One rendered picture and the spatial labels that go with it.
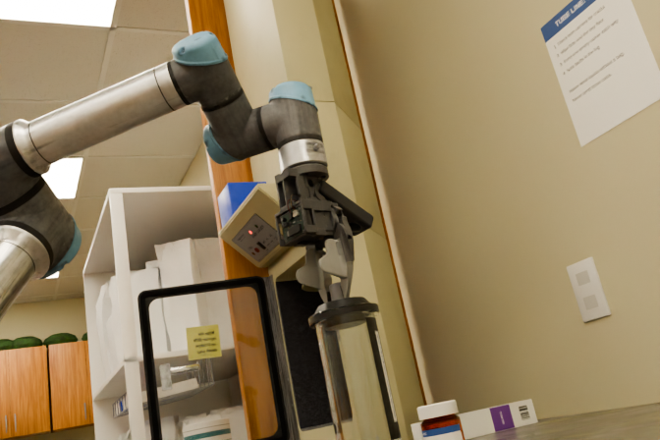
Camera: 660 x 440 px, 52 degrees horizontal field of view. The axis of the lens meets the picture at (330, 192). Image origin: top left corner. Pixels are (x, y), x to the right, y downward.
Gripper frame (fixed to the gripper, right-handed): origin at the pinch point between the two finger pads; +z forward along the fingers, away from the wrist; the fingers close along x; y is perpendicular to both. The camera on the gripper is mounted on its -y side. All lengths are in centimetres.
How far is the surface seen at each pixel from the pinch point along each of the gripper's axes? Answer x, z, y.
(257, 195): -32.6, -29.8, -11.5
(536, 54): 15, -46, -54
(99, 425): -249, -2, -58
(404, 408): -25.1, 17.8, -33.5
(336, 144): -25, -41, -30
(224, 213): -56, -35, -18
